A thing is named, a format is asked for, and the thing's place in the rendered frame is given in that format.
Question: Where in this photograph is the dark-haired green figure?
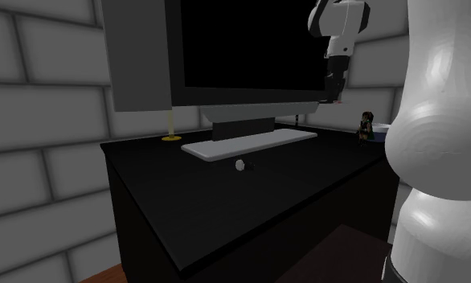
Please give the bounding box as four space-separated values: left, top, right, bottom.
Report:
356 110 376 147

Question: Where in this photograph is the white bowl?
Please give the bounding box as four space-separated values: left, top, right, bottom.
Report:
370 122 394 145

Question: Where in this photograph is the black screen grey television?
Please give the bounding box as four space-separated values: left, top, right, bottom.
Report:
164 0 332 163

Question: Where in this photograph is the small white and black object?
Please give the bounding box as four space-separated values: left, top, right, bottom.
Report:
234 158 256 173

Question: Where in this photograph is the black chest of drawers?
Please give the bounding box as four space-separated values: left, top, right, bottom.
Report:
100 122 402 283

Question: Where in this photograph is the grey shade yellow lamp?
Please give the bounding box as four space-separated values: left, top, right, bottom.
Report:
100 0 182 142

